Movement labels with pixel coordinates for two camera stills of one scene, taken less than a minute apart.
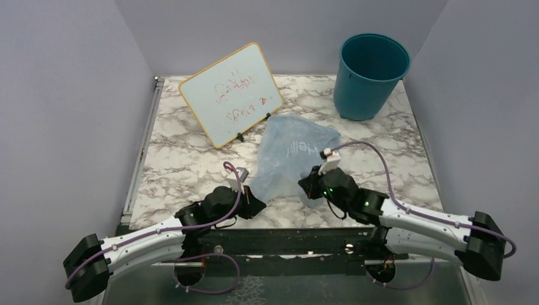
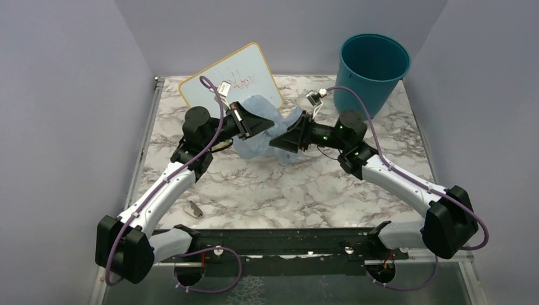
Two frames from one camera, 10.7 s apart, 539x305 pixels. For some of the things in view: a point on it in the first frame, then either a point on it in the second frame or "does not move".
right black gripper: (309, 182) -> (297, 136)
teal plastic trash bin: (369, 68) does not move
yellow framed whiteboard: (230, 95) does not move
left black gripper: (252, 205) -> (247, 124)
